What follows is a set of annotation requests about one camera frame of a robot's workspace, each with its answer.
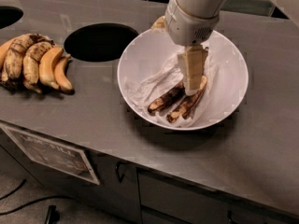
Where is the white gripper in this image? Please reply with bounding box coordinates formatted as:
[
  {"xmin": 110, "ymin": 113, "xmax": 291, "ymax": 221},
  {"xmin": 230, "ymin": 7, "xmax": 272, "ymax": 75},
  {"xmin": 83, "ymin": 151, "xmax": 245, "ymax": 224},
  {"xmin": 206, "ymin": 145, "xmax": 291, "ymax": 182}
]
[{"xmin": 151, "ymin": 0, "xmax": 219, "ymax": 96}]

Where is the blackened banana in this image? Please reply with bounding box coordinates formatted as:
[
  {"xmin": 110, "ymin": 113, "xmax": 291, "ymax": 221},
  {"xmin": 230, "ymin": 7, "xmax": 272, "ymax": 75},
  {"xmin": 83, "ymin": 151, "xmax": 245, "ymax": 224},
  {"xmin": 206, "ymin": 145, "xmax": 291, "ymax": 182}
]
[
  {"xmin": 148, "ymin": 81, "xmax": 185, "ymax": 116},
  {"xmin": 166, "ymin": 76, "xmax": 207, "ymax": 123}
]

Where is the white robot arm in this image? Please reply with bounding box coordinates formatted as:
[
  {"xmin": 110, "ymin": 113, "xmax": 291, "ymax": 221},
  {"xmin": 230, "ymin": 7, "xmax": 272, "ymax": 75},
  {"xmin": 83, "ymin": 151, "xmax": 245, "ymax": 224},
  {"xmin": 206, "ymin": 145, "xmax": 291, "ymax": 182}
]
[{"xmin": 152, "ymin": 0, "xmax": 299, "ymax": 96}]

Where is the white round bowl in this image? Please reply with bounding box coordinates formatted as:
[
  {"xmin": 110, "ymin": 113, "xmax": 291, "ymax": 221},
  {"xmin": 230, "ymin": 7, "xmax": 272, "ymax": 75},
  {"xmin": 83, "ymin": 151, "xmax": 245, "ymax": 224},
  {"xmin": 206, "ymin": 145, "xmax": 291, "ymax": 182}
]
[{"xmin": 117, "ymin": 22, "xmax": 249, "ymax": 132}]

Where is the small yellow banana right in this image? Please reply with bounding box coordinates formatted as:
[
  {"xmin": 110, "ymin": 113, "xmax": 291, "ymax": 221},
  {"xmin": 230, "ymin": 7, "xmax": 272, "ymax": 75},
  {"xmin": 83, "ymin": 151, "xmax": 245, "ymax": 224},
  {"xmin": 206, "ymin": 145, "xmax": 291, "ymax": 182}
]
[{"xmin": 54, "ymin": 54, "xmax": 74, "ymax": 93}]

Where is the spotted yellow-brown banana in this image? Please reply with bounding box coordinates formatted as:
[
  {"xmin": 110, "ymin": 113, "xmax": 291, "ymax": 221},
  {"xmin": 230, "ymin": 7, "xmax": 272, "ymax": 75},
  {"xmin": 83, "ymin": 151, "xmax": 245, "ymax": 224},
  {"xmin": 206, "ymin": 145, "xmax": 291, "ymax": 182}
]
[{"xmin": 22, "ymin": 41, "xmax": 53, "ymax": 93}]

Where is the spotted brown banana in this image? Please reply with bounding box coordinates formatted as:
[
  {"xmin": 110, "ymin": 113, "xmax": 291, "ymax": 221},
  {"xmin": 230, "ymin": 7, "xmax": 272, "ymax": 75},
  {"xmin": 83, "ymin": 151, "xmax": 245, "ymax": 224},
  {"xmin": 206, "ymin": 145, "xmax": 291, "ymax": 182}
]
[{"xmin": 1, "ymin": 34, "xmax": 48, "ymax": 86}]

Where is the yellow banana far left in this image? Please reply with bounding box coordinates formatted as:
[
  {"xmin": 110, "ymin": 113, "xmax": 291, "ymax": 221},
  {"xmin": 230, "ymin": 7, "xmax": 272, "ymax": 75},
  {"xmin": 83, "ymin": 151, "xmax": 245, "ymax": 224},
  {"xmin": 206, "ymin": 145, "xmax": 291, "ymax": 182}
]
[{"xmin": 0, "ymin": 38, "xmax": 14, "ymax": 71}]

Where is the white paper liner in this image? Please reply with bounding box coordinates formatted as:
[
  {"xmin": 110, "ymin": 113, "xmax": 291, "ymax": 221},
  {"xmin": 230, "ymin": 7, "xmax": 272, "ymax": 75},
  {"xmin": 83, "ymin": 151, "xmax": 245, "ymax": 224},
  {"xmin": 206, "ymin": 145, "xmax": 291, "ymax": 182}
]
[{"xmin": 125, "ymin": 38, "xmax": 237, "ymax": 129}]

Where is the grey drawer front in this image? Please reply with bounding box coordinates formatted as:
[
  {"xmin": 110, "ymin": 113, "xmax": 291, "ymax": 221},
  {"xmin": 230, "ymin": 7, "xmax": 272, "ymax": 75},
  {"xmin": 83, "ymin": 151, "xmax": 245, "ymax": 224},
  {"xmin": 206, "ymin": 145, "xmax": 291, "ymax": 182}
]
[{"xmin": 138, "ymin": 172, "xmax": 230, "ymax": 224}]

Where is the framed landfill sign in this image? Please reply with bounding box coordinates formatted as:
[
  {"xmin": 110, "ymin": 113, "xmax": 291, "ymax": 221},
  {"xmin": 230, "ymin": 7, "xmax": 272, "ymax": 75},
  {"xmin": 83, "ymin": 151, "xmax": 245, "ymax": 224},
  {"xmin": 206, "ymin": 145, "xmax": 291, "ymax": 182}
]
[{"xmin": 1, "ymin": 125, "xmax": 100, "ymax": 185}]

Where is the black object on floor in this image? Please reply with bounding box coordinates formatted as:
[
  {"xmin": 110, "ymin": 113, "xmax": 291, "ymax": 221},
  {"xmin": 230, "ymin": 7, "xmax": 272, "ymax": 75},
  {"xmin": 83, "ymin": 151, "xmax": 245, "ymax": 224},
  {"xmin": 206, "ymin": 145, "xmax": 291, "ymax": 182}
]
[{"xmin": 44, "ymin": 205, "xmax": 60, "ymax": 224}]

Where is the black cabinet handle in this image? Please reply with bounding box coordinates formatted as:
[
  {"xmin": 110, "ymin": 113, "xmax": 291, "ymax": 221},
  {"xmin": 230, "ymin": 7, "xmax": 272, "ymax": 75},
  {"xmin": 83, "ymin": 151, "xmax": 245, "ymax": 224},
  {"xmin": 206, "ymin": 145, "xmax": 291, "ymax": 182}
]
[{"xmin": 115, "ymin": 161, "xmax": 126, "ymax": 184}]

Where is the black floor cable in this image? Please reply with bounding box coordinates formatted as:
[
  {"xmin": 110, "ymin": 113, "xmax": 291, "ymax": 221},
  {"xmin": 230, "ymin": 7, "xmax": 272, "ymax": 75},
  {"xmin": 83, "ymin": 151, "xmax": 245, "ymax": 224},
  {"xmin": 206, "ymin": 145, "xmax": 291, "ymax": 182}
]
[{"xmin": 0, "ymin": 195, "xmax": 74, "ymax": 217}]

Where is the black cable upper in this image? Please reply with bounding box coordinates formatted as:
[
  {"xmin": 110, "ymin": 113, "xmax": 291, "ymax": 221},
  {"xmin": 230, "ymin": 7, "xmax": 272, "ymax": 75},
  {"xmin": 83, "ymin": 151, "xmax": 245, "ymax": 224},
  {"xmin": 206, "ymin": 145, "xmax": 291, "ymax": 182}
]
[{"xmin": 0, "ymin": 178, "xmax": 28, "ymax": 202}]

